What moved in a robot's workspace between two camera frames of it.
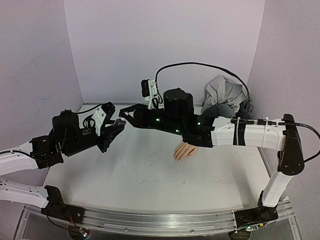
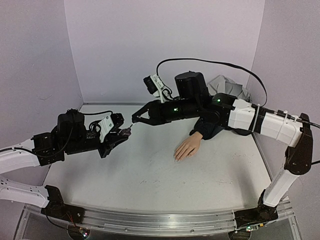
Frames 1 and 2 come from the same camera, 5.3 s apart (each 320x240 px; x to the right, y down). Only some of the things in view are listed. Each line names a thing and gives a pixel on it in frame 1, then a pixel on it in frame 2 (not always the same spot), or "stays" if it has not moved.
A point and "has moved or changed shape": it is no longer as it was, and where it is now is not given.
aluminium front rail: x=144 y=223 stays
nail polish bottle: x=120 y=122 has moved or changed shape
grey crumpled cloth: x=221 y=90 stays
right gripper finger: x=134 y=122 → x=148 y=121
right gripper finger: x=137 y=107 → x=148 y=108
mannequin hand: x=184 y=150 stays
